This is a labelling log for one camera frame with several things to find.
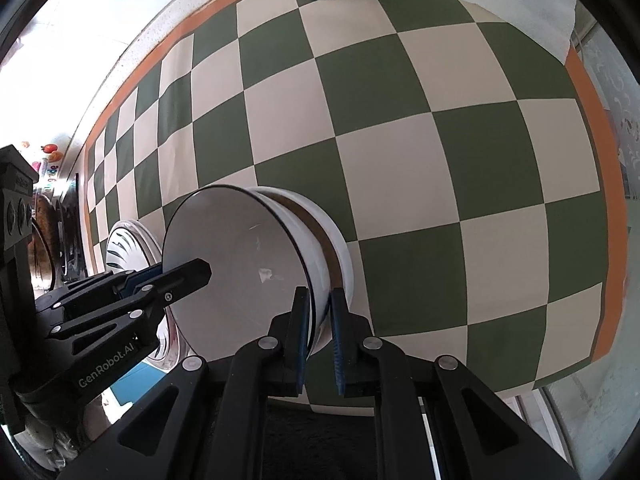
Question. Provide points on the black gas stove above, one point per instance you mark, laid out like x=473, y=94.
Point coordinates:
x=75, y=240

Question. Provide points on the blue base cabinet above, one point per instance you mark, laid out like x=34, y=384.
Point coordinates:
x=135, y=380

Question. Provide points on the red apple wall sticker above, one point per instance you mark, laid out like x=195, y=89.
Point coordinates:
x=50, y=148

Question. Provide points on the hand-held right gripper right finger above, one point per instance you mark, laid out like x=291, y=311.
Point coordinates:
x=340, y=342

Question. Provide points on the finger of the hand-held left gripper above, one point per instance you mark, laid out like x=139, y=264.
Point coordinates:
x=180, y=277
x=95, y=282

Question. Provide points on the orange fruit wall sticker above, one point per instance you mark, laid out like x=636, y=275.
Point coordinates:
x=55, y=156

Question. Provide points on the green checkered tablecloth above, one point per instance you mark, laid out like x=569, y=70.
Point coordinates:
x=400, y=160

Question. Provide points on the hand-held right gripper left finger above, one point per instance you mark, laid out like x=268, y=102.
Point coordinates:
x=300, y=332

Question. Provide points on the white bowl dark rim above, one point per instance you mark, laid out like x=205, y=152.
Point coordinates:
x=240, y=260

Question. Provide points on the white paper towel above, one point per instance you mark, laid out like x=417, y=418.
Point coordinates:
x=500, y=5

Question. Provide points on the white plate pink blossom print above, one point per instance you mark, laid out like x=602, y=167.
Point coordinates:
x=170, y=346

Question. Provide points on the white plate black striped rim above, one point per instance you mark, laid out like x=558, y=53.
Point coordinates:
x=122, y=250

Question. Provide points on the white bowl red flower print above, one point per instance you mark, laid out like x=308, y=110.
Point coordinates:
x=341, y=255

